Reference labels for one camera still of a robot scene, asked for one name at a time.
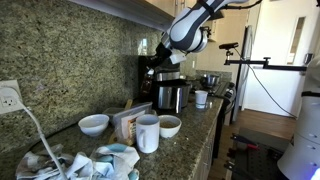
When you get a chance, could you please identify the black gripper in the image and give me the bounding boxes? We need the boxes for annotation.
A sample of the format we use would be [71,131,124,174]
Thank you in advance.
[148,43,172,68]

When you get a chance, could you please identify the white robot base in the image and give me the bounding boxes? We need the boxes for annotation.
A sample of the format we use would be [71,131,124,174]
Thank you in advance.
[277,56,320,180]

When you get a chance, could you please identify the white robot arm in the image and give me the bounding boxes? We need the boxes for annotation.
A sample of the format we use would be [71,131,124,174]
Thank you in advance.
[149,0,248,68]

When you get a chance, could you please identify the upper wooden cabinets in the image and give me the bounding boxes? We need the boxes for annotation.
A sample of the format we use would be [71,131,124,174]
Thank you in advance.
[70,0,174,31]

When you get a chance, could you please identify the steel pot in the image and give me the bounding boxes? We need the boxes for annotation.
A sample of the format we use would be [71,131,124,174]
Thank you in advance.
[200,74,220,88]

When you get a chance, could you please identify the white paper cup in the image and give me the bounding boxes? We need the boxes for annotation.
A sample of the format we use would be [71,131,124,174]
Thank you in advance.
[195,90,208,109]

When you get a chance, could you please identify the wooden spatula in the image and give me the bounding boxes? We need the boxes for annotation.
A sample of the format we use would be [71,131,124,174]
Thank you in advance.
[124,99,133,110]

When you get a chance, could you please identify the white bowl with cereal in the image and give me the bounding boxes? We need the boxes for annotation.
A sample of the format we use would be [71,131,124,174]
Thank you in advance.
[159,115,182,138]

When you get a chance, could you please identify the black stove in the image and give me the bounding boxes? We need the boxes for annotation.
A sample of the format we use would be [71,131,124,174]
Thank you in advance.
[191,74,236,125]

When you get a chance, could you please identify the white mug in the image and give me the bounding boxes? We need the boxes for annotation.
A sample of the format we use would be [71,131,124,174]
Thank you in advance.
[136,114,160,154]

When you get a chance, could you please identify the empty white bowl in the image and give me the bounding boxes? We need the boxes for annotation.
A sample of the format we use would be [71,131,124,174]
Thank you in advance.
[78,114,109,137]

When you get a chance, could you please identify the white blue cloth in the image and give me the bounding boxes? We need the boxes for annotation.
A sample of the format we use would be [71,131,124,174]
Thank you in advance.
[16,143,140,180]

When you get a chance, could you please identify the black perforated cart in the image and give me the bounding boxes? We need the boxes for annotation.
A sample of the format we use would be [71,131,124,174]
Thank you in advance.
[224,128,289,180]

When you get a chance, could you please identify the black camera stand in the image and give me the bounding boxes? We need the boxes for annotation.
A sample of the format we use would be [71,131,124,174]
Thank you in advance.
[219,42,307,72]

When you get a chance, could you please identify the white power cable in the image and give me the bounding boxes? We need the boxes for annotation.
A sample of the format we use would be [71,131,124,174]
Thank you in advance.
[0,86,68,180]

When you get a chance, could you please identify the white wall outlet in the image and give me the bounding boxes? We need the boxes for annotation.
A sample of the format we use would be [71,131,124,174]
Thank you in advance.
[0,80,22,114]

